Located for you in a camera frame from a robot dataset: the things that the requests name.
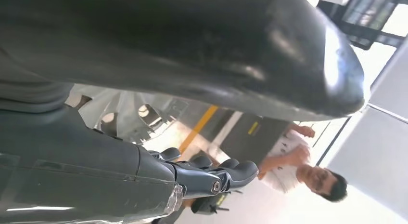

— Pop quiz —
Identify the black box with yellow label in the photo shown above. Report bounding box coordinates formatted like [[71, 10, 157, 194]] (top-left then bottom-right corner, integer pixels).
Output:
[[220, 115, 292, 166]]

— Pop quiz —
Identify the black device with yellow label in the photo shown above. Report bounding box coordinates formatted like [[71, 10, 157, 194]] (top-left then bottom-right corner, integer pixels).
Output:
[[191, 192, 231, 216]]

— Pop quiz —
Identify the dark window frame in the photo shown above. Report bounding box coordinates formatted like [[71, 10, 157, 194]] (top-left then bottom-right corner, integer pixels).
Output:
[[317, 0, 408, 52]]

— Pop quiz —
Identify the person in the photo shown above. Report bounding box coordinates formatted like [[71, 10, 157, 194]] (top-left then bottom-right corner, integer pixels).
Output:
[[257, 123, 348, 203]]

